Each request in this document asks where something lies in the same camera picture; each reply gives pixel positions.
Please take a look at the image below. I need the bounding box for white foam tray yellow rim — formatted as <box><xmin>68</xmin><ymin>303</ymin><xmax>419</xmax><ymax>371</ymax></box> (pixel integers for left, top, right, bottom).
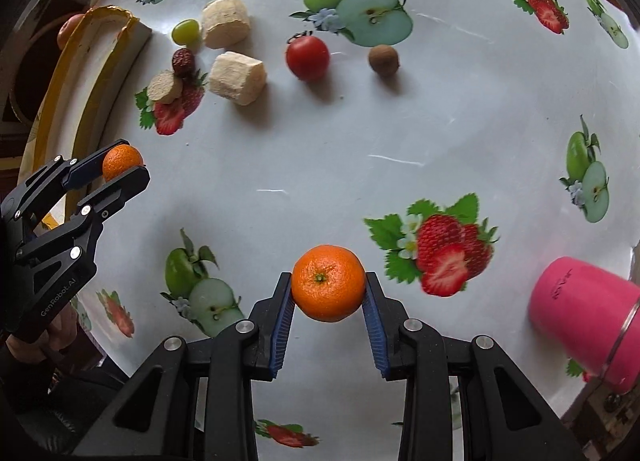
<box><xmin>20</xmin><ymin>5</ymin><xmax>153</xmax><ymax>232</ymax></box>

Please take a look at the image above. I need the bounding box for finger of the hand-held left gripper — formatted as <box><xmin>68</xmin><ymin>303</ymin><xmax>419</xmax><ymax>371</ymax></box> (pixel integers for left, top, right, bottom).
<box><xmin>0</xmin><ymin>141</ymin><xmax>132</xmax><ymax>242</ymax></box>
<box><xmin>15</xmin><ymin>165</ymin><xmax>152</xmax><ymax>262</ymax></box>

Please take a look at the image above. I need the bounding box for fruit print tablecloth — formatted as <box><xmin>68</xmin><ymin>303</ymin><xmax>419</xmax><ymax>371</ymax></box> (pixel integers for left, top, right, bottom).
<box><xmin>20</xmin><ymin>0</ymin><xmax>640</xmax><ymax>461</ymax></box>

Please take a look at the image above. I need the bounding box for brown longan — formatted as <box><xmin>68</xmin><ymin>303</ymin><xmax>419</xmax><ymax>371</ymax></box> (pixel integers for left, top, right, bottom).
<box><xmin>368</xmin><ymin>44</ymin><xmax>401</xmax><ymax>76</ymax></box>

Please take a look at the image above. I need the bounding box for pink cup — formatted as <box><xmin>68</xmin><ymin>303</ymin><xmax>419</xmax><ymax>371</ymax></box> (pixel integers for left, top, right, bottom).
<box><xmin>528</xmin><ymin>256</ymin><xmax>640</xmax><ymax>394</ymax></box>

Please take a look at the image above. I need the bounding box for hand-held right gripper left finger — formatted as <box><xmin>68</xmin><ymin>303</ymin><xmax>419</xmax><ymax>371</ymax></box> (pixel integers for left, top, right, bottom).
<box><xmin>75</xmin><ymin>271</ymin><xmax>296</xmax><ymax>461</ymax></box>

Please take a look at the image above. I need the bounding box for red tomato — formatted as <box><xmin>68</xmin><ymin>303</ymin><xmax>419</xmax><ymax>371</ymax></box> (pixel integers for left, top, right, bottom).
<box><xmin>285</xmin><ymin>34</ymin><xmax>331</xmax><ymax>81</ymax></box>

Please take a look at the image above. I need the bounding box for large mandarin orange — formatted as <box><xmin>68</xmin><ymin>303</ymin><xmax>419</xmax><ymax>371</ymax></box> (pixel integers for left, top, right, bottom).
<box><xmin>291</xmin><ymin>244</ymin><xmax>367</xmax><ymax>323</ymax></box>

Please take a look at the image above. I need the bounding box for small mandarin orange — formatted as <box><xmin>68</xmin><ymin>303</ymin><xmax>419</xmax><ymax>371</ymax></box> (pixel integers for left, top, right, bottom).
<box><xmin>102</xmin><ymin>144</ymin><xmax>145</xmax><ymax>182</ymax></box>

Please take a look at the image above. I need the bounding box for person's left hand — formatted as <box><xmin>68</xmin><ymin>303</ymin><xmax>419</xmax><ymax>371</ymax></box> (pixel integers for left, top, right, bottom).
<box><xmin>5</xmin><ymin>311</ymin><xmax>80</xmax><ymax>362</ymax></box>

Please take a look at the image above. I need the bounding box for red date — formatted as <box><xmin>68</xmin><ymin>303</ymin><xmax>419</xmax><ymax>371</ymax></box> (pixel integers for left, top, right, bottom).
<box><xmin>172</xmin><ymin>48</ymin><xmax>196</xmax><ymax>77</ymax></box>

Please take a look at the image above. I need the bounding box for thin sugarcane slice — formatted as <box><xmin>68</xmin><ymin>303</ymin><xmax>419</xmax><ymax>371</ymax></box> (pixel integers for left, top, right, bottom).
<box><xmin>147</xmin><ymin>70</ymin><xmax>185</xmax><ymax>104</ymax></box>

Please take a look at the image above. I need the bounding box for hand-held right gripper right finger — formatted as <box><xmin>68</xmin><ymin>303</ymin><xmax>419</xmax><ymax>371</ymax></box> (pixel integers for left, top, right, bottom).
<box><xmin>364</xmin><ymin>271</ymin><xmax>586</xmax><ymax>461</ymax></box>

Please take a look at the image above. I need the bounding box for red apple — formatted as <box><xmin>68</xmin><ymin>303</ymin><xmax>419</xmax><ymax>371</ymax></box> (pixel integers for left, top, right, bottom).
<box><xmin>56</xmin><ymin>14</ymin><xmax>86</xmax><ymax>49</ymax></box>

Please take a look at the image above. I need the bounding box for green grape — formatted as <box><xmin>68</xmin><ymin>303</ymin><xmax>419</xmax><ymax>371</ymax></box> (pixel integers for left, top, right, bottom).
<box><xmin>172</xmin><ymin>20</ymin><xmax>202</xmax><ymax>43</ymax></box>

